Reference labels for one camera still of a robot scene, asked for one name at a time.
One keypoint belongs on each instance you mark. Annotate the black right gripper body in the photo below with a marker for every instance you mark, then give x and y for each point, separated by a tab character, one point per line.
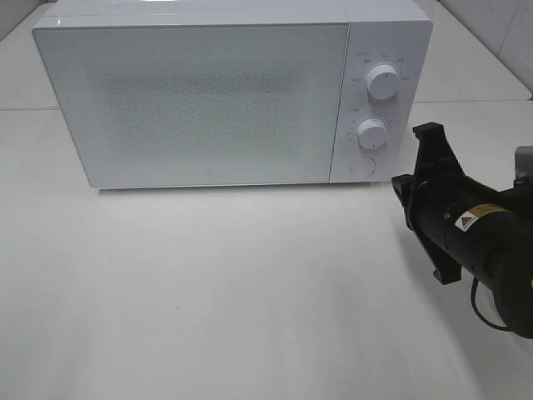
459	216

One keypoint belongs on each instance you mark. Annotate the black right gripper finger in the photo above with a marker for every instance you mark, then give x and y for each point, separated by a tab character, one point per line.
435	157
412	197

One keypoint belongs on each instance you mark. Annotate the round white door button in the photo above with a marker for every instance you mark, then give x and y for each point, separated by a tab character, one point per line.
363	167

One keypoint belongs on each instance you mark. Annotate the white microwave door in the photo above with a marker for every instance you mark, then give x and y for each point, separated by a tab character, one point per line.
155	107

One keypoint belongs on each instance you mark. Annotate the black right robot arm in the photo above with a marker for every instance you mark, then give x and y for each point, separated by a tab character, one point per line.
507	271

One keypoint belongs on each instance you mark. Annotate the white microwave oven body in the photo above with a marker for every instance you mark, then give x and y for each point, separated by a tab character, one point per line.
397	32

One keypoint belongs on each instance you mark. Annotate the lower white microwave knob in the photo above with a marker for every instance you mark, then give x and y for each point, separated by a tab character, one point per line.
371	133

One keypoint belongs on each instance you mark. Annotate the white microwave knob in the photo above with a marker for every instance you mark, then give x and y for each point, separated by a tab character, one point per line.
371	133
382	80

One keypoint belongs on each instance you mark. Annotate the upper white microwave knob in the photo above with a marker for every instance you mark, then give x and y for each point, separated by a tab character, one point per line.
382	80

